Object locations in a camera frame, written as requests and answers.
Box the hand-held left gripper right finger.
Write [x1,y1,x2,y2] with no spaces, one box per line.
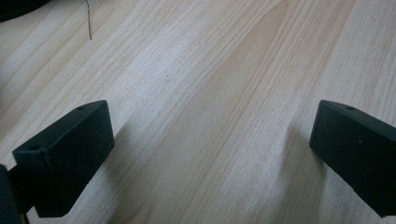
[309,99,396,218]

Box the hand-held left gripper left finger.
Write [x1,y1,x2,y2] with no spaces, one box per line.
[8,100,116,218]

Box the thin dark thread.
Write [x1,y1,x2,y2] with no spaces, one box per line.
[85,0,93,41]

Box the black glove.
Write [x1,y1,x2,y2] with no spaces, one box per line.
[0,0,52,23]

